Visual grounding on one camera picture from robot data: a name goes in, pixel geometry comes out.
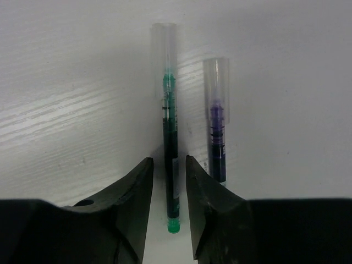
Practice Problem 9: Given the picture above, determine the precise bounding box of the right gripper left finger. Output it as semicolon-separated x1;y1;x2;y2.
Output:
1;157;153;263

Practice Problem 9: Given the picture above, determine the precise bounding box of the purple pen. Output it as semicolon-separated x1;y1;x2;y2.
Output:
208;100;227;186

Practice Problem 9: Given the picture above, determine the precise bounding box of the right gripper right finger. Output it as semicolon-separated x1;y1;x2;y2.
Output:
185;156;351;263

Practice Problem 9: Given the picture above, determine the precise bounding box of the clear cap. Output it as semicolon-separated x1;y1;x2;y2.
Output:
151;23;177;111
202;57;230;124

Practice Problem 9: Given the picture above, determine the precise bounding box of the green pen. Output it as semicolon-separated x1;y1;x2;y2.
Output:
162;69;180;234

